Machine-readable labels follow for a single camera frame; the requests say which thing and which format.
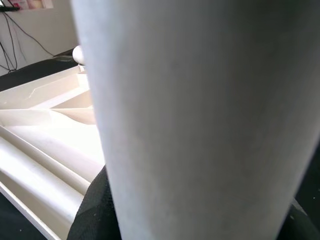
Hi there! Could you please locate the thin black wall cable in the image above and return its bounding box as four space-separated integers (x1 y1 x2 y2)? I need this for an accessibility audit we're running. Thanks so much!
3 11 61 58
0 11 28 73

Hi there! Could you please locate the white plastic table top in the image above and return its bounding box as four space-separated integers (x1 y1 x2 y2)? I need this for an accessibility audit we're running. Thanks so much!
0 63 106 240

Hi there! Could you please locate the black tablecloth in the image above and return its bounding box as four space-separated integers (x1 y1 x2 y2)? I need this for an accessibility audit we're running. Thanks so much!
0 48 320 240

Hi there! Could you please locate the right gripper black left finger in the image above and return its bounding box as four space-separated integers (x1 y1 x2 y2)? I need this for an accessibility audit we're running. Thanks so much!
66 166 122 240

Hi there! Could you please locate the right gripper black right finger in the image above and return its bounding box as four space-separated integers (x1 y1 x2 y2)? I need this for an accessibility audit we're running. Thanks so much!
281 196 320 240

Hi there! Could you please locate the white plastic table leg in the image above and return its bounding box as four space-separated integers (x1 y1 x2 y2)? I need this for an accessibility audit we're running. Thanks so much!
72 45 85 67
69 0 320 240
0 136 87 226

